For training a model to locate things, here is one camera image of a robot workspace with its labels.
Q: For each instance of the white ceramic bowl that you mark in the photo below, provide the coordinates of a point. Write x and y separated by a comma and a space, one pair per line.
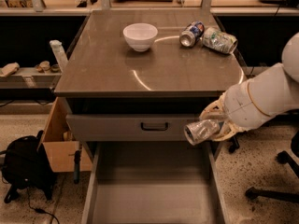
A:
140, 36

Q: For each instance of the blue pepsi can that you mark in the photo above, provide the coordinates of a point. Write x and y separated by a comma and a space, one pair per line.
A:
191, 34

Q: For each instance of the grey drawer cabinet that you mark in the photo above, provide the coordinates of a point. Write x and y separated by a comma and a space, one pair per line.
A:
106, 76

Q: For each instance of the green white soda can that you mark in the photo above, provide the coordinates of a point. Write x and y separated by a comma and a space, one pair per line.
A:
215, 39

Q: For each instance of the white plastic bottle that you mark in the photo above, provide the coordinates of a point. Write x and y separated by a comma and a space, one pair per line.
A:
59, 53

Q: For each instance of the open middle drawer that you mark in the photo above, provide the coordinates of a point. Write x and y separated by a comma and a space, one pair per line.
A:
154, 183

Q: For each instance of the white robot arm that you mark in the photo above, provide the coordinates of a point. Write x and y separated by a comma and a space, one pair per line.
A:
276, 90

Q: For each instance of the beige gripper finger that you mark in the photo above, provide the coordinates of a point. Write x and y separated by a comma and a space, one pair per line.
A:
225, 130
215, 110

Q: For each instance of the silver redbull can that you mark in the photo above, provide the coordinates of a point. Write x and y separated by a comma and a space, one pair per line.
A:
200, 131

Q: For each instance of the wooden box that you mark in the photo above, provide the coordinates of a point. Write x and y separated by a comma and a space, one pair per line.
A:
60, 144

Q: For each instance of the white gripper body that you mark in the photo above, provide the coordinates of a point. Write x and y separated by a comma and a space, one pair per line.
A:
240, 106

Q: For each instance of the black backpack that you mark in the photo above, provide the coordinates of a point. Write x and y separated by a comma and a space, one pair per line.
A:
26, 165

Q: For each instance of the closed upper drawer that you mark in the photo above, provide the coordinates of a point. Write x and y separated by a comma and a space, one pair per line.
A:
129, 127

